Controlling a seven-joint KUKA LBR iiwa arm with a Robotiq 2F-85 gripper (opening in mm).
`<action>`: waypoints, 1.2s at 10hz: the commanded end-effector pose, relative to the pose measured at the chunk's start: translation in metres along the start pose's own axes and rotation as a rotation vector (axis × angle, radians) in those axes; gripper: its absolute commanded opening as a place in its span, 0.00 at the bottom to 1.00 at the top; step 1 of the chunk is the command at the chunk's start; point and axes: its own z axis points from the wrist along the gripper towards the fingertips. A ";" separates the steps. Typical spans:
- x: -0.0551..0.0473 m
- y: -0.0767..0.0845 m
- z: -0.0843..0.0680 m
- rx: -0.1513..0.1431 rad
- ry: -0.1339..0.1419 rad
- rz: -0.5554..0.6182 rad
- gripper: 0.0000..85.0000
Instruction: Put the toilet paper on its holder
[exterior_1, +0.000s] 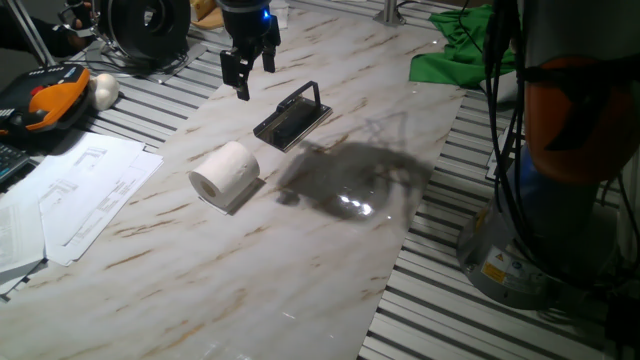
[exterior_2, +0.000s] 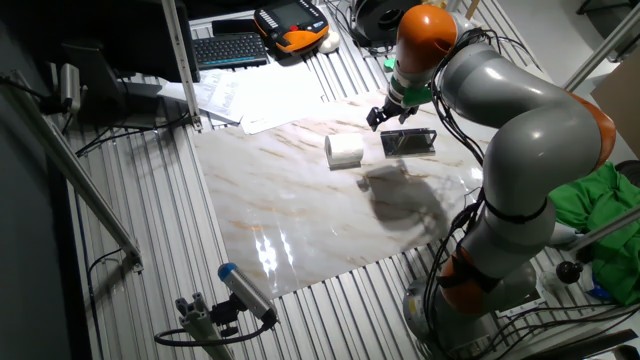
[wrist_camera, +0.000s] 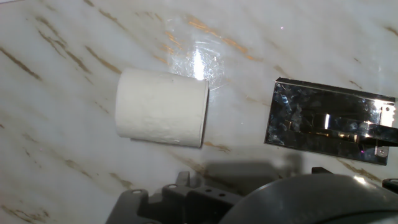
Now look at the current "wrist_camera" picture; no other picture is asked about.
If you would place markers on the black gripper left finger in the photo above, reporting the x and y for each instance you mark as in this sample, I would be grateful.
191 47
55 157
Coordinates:
192 205

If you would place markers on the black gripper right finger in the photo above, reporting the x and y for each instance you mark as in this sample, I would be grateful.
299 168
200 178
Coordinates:
391 186

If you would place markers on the white toilet paper roll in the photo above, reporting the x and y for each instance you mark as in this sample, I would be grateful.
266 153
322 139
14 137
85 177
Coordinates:
161 105

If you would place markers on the chrome toilet paper holder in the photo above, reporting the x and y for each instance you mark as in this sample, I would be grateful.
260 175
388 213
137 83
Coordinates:
311 124

